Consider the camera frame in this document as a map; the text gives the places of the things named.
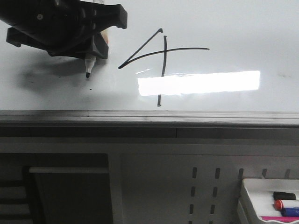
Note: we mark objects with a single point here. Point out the white taped whiteboard marker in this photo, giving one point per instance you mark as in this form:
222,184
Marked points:
91,59

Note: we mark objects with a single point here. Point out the white slotted pegboard panel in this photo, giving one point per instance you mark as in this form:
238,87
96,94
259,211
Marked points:
165,184

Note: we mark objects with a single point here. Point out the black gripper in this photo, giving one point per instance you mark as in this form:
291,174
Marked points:
51,25

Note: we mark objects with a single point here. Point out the red capped marker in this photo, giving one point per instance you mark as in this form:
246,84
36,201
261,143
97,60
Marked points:
286,204

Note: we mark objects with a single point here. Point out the blue capped marker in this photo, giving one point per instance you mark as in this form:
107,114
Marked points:
290,212

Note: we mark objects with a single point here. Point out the white whiteboard with metal frame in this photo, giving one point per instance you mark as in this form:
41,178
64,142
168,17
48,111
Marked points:
179,62

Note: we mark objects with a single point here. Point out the dark rectangular board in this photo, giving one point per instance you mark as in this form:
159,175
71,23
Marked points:
68,195

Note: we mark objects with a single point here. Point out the white marker tray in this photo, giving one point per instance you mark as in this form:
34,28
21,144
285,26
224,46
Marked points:
256,199

